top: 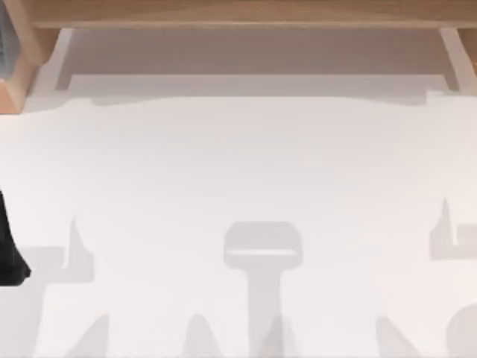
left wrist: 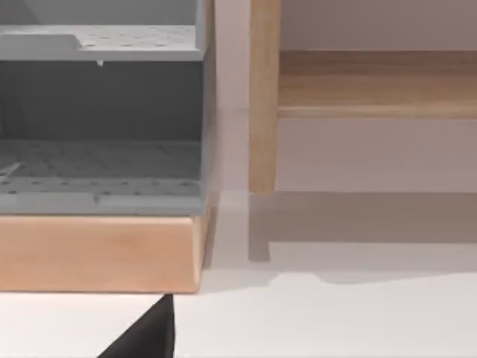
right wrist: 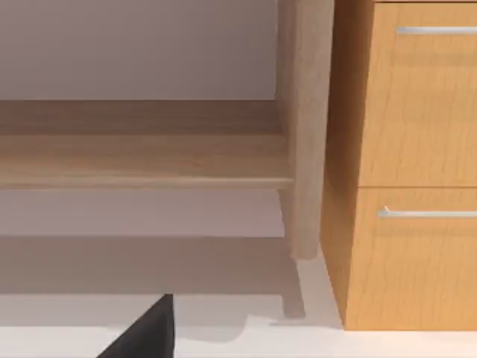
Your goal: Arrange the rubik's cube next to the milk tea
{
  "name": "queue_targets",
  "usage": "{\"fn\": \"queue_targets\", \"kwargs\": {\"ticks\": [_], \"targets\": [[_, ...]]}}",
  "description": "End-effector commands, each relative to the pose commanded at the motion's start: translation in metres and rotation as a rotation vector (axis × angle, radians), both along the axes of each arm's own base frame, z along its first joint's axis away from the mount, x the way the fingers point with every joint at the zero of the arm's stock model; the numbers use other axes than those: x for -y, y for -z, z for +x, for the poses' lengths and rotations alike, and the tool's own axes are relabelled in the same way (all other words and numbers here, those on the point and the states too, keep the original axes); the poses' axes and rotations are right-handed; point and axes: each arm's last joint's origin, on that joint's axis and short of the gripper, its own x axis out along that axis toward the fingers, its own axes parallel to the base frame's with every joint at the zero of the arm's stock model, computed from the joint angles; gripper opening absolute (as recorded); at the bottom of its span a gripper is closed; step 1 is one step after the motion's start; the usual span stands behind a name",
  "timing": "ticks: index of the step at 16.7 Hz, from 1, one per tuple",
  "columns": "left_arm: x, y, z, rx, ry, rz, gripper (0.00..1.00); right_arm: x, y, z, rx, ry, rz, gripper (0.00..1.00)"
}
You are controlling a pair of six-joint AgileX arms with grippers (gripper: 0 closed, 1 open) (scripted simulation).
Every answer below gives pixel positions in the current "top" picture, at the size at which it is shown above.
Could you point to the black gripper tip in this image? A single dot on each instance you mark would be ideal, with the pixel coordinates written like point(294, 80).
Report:
point(10, 257)

